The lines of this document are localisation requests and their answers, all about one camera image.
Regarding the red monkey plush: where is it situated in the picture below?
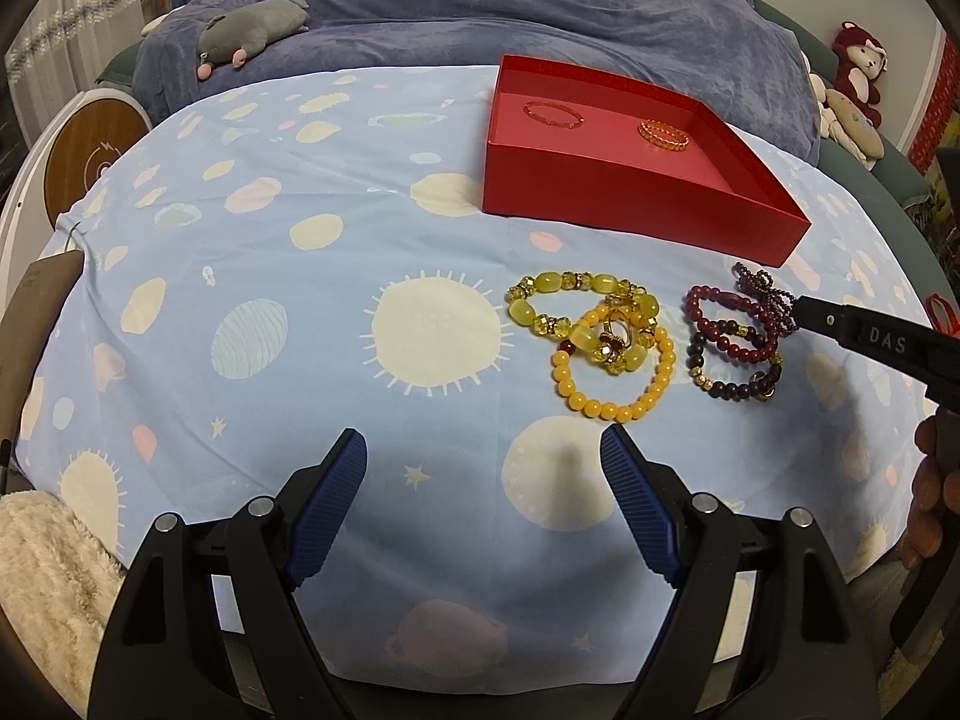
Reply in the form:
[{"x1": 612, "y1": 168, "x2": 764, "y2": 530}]
[{"x1": 831, "y1": 21, "x2": 892, "y2": 128}]

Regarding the dark bracelet with gold spacers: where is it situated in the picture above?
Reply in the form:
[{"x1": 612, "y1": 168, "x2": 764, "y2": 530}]
[{"x1": 686, "y1": 328, "x2": 786, "y2": 404}]

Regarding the yellow-green faceted bead bracelet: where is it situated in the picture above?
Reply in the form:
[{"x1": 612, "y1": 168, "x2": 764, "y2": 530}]
[{"x1": 504, "y1": 268, "x2": 662, "y2": 377}]

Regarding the small white plush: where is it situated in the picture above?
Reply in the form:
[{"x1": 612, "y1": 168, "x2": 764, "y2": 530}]
[{"x1": 806, "y1": 71, "x2": 833, "y2": 140}]

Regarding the person's right hand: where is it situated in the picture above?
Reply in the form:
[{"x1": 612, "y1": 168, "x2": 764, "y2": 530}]
[{"x1": 898, "y1": 414, "x2": 960, "y2": 571}]

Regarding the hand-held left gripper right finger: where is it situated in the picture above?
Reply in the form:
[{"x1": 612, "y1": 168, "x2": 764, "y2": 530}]
[{"x1": 598, "y1": 424, "x2": 880, "y2": 720}]

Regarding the dark red bead bracelet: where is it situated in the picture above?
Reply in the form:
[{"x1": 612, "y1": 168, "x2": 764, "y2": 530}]
[{"x1": 682, "y1": 283, "x2": 782, "y2": 365}]

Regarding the grey plush toy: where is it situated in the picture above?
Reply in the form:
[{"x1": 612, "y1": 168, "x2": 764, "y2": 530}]
[{"x1": 196, "y1": 0, "x2": 311, "y2": 81}]

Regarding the rose gold bangle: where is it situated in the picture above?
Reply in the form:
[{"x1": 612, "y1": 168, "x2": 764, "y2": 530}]
[{"x1": 523, "y1": 99, "x2": 586, "y2": 130}]

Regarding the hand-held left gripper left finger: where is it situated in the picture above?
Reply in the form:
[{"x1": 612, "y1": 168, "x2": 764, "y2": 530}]
[{"x1": 88, "y1": 427, "x2": 368, "y2": 720}]

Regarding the small garnet multi-strand bracelet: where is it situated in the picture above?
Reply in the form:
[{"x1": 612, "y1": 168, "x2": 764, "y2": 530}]
[{"x1": 731, "y1": 261, "x2": 797, "y2": 332}]

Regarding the red bag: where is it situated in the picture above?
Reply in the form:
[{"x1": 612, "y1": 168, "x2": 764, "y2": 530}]
[{"x1": 926, "y1": 292, "x2": 960, "y2": 335}]

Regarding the light blue planet-print cloth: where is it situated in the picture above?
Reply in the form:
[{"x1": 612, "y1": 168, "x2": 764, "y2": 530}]
[{"x1": 15, "y1": 64, "x2": 938, "y2": 691}]

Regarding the red jewelry box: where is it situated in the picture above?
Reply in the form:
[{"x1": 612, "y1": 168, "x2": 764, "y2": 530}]
[{"x1": 481, "y1": 54, "x2": 813, "y2": 268}]

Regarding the white sheer curtain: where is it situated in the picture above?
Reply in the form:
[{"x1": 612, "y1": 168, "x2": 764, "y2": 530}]
[{"x1": 7, "y1": 0, "x2": 162, "y2": 128}]

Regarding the gold chain bracelet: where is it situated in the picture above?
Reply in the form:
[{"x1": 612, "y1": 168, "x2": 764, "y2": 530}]
[{"x1": 638, "y1": 118, "x2": 689, "y2": 153}]

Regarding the red wall banner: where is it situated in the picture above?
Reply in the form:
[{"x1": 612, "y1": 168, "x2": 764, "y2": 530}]
[{"x1": 907, "y1": 37, "x2": 960, "y2": 166}]

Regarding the round white wood-faced device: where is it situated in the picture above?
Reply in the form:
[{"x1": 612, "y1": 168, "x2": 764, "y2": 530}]
[{"x1": 0, "y1": 82, "x2": 155, "y2": 241}]

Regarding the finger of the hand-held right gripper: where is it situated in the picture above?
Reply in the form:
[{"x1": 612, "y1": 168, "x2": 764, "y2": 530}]
[{"x1": 793, "y1": 295, "x2": 960, "y2": 410}]

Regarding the green sofa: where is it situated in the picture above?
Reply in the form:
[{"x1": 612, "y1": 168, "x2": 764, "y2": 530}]
[{"x1": 754, "y1": 0, "x2": 960, "y2": 293}]

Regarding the white fleece blanket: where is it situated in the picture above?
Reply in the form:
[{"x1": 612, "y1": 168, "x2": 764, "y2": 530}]
[{"x1": 0, "y1": 491, "x2": 125, "y2": 698}]

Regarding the orange bead bracelet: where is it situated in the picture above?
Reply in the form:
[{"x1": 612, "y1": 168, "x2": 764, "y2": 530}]
[{"x1": 551, "y1": 298, "x2": 677, "y2": 422}]

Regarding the cookie-shaped cushion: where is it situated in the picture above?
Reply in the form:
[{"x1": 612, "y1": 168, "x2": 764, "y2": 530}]
[{"x1": 825, "y1": 86, "x2": 886, "y2": 166}]

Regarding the blue plush blanket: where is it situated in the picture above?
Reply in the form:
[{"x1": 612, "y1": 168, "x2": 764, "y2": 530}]
[{"x1": 133, "y1": 0, "x2": 822, "y2": 166}]

